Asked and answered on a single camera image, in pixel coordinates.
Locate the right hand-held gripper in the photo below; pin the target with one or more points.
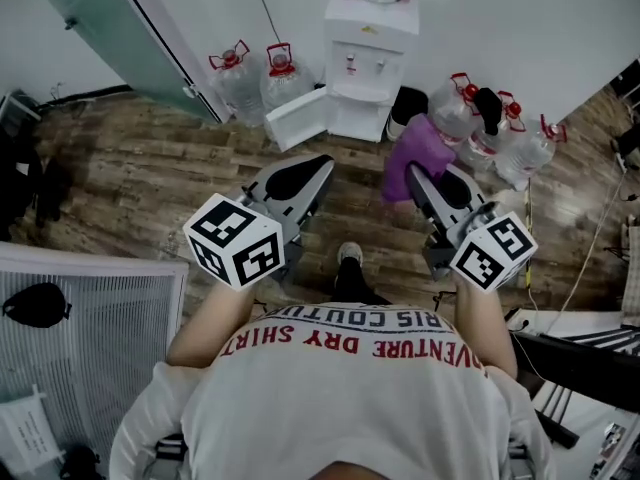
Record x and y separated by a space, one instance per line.
492 253

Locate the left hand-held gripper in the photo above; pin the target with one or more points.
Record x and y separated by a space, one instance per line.
235 238

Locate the purple cloth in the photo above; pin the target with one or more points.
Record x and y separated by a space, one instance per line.
415 143

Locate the white water dispenser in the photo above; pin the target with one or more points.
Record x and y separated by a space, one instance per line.
370 23

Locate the person's right forearm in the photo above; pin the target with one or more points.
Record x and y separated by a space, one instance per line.
482 328

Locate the person's left forearm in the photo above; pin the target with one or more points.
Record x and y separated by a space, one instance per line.
210 328

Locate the person's white shoe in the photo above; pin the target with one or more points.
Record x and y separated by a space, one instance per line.
350 253

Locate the white bin black liner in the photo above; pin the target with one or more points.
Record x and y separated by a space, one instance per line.
407 108

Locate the white slotted drip tray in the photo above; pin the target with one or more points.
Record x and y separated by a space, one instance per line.
362 93

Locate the person's black trousers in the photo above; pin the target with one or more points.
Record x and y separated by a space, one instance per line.
352 283

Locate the black metal stand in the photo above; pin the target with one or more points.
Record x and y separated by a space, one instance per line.
575 363

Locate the person's white printed shirt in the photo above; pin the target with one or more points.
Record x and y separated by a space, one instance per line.
325 408

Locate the frosted glass door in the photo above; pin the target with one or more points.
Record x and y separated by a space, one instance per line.
125 33

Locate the black bag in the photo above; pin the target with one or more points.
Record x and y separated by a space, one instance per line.
20 178

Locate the black pouch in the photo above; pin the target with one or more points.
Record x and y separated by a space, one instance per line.
35 305

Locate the white paper tag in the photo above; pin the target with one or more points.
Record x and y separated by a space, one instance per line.
27 433

